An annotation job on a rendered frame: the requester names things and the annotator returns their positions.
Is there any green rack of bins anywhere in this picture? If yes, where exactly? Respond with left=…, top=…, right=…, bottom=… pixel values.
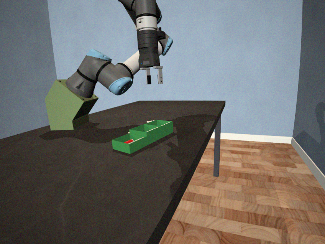
left=112, top=120, right=173, bottom=154

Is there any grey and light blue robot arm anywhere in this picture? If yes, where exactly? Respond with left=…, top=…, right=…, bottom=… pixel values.
left=66, top=0, right=173, bottom=98

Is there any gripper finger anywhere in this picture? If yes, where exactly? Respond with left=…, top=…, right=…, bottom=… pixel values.
left=140, top=68, right=151, bottom=84
left=153, top=66, right=163, bottom=84

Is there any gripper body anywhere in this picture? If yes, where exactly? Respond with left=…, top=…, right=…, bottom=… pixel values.
left=136, top=16, right=166, bottom=68

